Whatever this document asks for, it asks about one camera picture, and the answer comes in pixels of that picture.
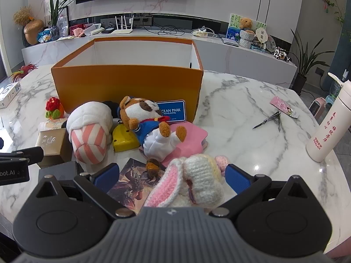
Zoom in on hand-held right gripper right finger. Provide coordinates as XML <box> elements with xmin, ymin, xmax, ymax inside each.
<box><xmin>213</xmin><ymin>164</ymin><xmax>313</xmax><ymax>218</ymax></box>

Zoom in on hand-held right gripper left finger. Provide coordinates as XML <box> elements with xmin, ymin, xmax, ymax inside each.
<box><xmin>35</xmin><ymin>163</ymin><xmax>135</xmax><ymax>220</ymax></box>

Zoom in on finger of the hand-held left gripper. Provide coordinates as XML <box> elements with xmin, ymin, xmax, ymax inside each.
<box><xmin>0</xmin><ymin>146</ymin><xmax>44</xmax><ymax>165</ymax></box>

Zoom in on gold gift box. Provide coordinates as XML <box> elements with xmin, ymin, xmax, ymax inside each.
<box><xmin>36</xmin><ymin>128</ymin><xmax>73</xmax><ymax>167</ymax></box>

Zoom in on dark fantasy art card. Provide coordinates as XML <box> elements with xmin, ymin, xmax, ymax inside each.
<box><xmin>107</xmin><ymin>157</ymin><xmax>166</xmax><ymax>215</ymax></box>

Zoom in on small black box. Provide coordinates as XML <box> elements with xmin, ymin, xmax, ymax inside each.
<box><xmin>38</xmin><ymin>160</ymin><xmax>83</xmax><ymax>181</ymax></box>

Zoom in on white crochet rabbit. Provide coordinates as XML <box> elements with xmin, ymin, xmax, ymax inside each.
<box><xmin>143</xmin><ymin>153</ymin><xmax>231</xmax><ymax>208</ymax></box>

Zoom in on yellow tape measure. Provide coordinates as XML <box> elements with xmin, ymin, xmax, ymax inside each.
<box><xmin>112</xmin><ymin>124</ymin><xmax>140</xmax><ymax>152</ymax></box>

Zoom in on white plush with striped hat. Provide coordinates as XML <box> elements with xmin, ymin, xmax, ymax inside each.
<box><xmin>66</xmin><ymin>101</ymin><xmax>114</xmax><ymax>163</ymax></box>

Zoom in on red and orange crochet fruit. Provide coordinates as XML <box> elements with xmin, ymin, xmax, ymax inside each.
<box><xmin>45</xmin><ymin>97</ymin><xmax>65</xmax><ymax>120</ymax></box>

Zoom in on pink notebook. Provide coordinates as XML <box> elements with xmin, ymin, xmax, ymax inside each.
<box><xmin>138</xmin><ymin>122</ymin><xmax>209</xmax><ymax>161</ymax></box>

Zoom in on brown plush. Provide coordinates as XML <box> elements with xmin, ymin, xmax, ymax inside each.
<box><xmin>118</xmin><ymin>96</ymin><xmax>187</xmax><ymax>176</ymax></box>

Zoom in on orange cardboard box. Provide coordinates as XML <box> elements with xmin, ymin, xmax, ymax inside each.
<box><xmin>51</xmin><ymin>37</ymin><xmax>204</xmax><ymax>122</ymax></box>

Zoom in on white product box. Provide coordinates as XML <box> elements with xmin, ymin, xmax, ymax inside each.
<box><xmin>0</xmin><ymin>82</ymin><xmax>22</xmax><ymax>108</ymax></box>

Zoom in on small metal scissors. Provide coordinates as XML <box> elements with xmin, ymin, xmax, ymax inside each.
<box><xmin>252</xmin><ymin>111</ymin><xmax>281</xmax><ymax>130</ymax></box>

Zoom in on red feather decoration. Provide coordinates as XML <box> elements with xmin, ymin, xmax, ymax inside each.
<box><xmin>9</xmin><ymin>64</ymin><xmax>39</xmax><ymax>83</ymax></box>

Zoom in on pink packet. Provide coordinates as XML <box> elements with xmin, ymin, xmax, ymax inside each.
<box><xmin>269</xmin><ymin>96</ymin><xmax>299</xmax><ymax>117</ymax></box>

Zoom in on blue rectangular tag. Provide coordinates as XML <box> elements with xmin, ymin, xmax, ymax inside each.
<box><xmin>156</xmin><ymin>100</ymin><xmax>187</xmax><ymax>122</ymax></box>

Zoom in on white thermos bottle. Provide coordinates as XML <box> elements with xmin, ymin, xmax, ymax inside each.
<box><xmin>306</xmin><ymin>73</ymin><xmax>351</xmax><ymax>163</ymax></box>

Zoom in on pink desk heater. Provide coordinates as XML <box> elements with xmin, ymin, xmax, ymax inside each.
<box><xmin>308</xmin><ymin>97</ymin><xmax>333</xmax><ymax>119</ymax></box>

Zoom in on potted orchid plant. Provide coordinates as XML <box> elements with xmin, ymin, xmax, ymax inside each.
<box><xmin>291</xmin><ymin>29</ymin><xmax>335</xmax><ymax>94</ymax></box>

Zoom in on marble television console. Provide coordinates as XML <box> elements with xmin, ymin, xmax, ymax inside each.
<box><xmin>21</xmin><ymin>30</ymin><xmax>298</xmax><ymax>84</ymax></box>

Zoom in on gold vase with dried flowers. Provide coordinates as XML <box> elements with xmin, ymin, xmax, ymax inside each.
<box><xmin>13</xmin><ymin>5</ymin><xmax>45</xmax><ymax>46</ymax></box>

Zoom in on cow figurine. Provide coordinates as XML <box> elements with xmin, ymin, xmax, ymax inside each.
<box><xmin>273</xmin><ymin>47</ymin><xmax>292</xmax><ymax>62</ymax></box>

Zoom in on decorative plate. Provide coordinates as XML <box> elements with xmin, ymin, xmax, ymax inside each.
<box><xmin>265</xmin><ymin>35</ymin><xmax>282</xmax><ymax>52</ymax></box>

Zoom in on green plant in glass vase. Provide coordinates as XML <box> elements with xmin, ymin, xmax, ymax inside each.
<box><xmin>48</xmin><ymin>0</ymin><xmax>74</xmax><ymax>40</ymax></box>

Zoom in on white router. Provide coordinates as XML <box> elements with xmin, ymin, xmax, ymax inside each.
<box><xmin>111</xmin><ymin>15</ymin><xmax>135</xmax><ymax>35</ymax></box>

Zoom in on round paper fan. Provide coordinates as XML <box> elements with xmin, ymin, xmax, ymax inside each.
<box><xmin>255</xmin><ymin>27</ymin><xmax>268</xmax><ymax>47</ymax></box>

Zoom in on white charger with cable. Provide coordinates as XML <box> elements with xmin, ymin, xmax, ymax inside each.
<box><xmin>191</xmin><ymin>28</ymin><xmax>218</xmax><ymax>38</ymax></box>

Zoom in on black cable bundle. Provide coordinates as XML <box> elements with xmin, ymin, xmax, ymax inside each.
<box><xmin>143</xmin><ymin>24</ymin><xmax>192</xmax><ymax>37</ymax></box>

